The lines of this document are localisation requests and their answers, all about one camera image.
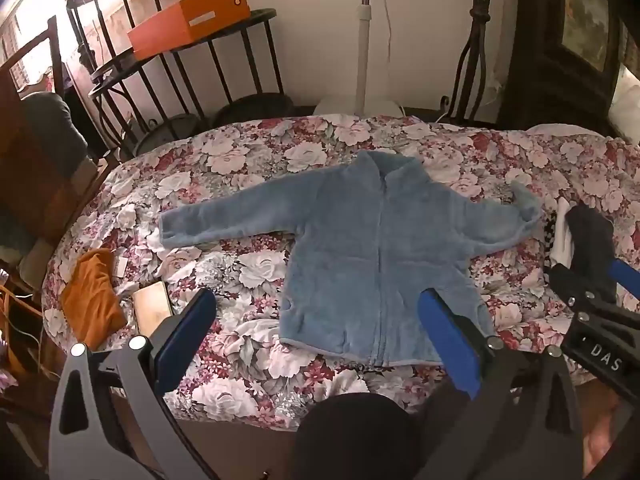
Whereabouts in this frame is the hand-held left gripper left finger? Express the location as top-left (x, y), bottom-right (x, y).
top-left (48, 287), bottom-right (218, 480)

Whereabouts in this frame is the orange box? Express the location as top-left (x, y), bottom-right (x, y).
top-left (126, 0), bottom-right (251, 61)

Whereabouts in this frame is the white pillow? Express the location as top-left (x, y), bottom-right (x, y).
top-left (607, 72), bottom-right (640, 141)

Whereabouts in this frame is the white cable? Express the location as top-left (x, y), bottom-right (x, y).
top-left (380, 0), bottom-right (451, 123)

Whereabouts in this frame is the dark ornate metal stand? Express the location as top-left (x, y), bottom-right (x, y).
top-left (440, 0), bottom-right (506, 123)

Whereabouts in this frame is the dark wooden cabinet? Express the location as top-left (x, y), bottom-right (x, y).
top-left (500, 0), bottom-right (628, 133)

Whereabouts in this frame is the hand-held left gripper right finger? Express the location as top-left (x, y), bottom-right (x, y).
top-left (417, 290), bottom-right (586, 480)

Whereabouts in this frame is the large wooden chair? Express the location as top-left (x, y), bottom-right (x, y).
top-left (0, 15), bottom-right (116, 271)

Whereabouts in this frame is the black metal plant stand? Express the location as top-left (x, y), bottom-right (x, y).
top-left (65, 0), bottom-right (296, 158)

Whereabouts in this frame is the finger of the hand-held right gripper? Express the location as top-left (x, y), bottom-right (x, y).
top-left (607, 257), bottom-right (640, 311)
top-left (548, 262), bottom-right (640, 333)

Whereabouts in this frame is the framed picture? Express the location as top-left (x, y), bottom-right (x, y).
top-left (562, 0), bottom-right (611, 71)

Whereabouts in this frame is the floral bedspread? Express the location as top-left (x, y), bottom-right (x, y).
top-left (42, 112), bottom-right (640, 431)

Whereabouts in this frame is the white floor lamp stand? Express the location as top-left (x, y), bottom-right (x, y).
top-left (312, 0), bottom-right (407, 120)

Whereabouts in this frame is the dark grey cloth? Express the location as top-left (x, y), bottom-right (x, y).
top-left (565, 204), bottom-right (617, 303)

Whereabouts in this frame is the dark green cushion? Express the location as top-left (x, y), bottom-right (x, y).
top-left (20, 91), bottom-right (90, 177)

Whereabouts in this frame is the orange cloth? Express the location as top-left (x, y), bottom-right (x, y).
top-left (61, 249), bottom-right (128, 352)

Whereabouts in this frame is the blue fleece towel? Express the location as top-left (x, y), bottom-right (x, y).
top-left (159, 150), bottom-right (543, 368)

